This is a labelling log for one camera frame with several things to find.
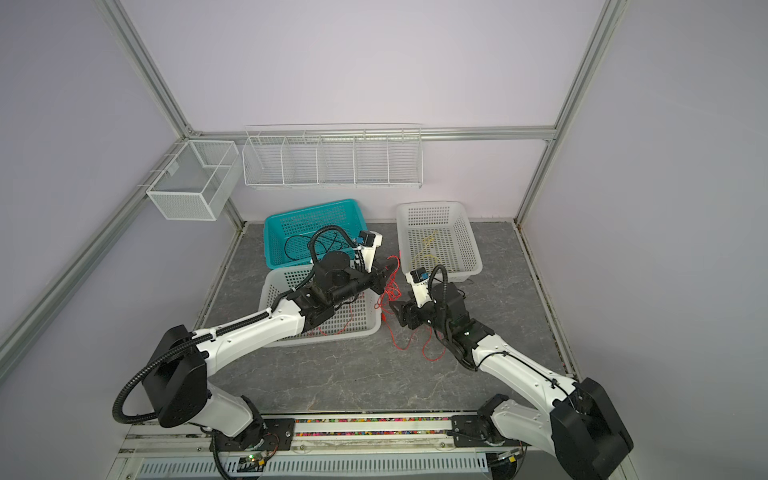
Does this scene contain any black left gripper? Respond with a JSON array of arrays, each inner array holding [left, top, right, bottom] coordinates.
[[331, 256, 400, 306]]

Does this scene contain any red cable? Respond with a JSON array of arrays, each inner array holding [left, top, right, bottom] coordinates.
[[374, 253, 448, 363], [311, 302, 361, 338]]

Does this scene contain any black cable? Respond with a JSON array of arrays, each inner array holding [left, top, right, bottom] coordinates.
[[283, 230, 355, 263]]

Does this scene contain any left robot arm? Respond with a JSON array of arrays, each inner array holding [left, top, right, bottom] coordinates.
[[112, 225, 398, 450]]

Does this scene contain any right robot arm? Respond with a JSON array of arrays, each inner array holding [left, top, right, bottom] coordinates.
[[390, 265, 634, 479]]

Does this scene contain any white plastic basket near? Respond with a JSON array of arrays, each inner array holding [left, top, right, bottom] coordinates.
[[259, 264, 381, 347]]

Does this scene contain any white plastic basket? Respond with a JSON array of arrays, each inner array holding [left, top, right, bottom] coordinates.
[[259, 264, 381, 347], [396, 201, 483, 283]]

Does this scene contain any white plastic basket far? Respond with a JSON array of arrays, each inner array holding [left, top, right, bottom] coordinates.
[[396, 201, 483, 283]]

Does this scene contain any teal plastic basket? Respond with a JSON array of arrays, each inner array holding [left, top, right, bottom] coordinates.
[[263, 199, 368, 269]]

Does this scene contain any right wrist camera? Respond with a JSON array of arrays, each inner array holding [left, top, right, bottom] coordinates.
[[406, 267, 432, 308]]

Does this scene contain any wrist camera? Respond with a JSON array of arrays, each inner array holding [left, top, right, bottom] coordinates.
[[355, 230, 383, 273], [406, 267, 432, 308]]

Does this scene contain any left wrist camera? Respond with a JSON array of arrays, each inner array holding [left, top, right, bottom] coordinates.
[[355, 230, 383, 273]]

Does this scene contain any white wire wall shelf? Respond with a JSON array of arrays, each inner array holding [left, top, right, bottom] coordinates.
[[241, 123, 424, 188]]

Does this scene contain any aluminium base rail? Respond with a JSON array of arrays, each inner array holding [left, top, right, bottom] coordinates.
[[108, 409, 553, 479]]

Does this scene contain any white mesh wall box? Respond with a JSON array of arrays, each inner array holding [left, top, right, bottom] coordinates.
[[147, 140, 243, 221]]

